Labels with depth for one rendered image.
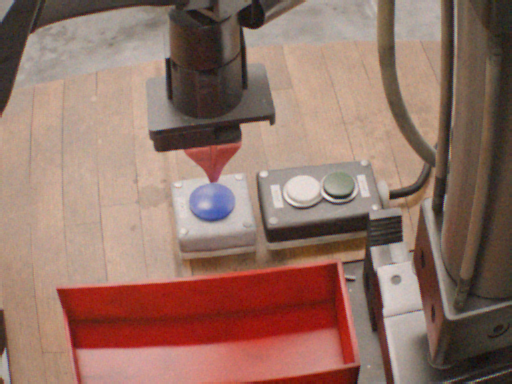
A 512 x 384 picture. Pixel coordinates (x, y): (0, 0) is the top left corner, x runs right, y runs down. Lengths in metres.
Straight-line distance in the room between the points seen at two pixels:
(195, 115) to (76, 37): 1.80
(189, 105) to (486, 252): 0.46
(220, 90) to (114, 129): 0.27
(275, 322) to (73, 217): 0.23
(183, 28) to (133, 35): 1.81
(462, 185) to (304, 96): 0.69
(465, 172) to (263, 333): 0.52
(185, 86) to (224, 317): 0.21
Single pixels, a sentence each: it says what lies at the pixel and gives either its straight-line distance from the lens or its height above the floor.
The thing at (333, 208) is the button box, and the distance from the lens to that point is 1.10.
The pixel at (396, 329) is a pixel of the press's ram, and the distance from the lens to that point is 0.71.
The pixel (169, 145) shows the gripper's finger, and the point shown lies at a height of 1.04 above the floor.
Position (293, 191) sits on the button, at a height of 0.94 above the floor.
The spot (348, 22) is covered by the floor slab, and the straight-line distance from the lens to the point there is 2.74.
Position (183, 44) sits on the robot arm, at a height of 1.14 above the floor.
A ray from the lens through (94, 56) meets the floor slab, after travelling 2.70.
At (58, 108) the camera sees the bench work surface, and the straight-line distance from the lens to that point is 1.26.
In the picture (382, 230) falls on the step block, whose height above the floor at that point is 0.98.
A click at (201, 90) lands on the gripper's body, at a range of 0.97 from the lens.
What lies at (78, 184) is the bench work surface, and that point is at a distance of 1.18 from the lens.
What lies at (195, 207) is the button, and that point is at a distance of 1.10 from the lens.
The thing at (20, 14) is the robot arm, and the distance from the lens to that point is 0.72.
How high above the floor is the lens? 1.76
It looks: 48 degrees down
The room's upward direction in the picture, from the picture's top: 2 degrees counter-clockwise
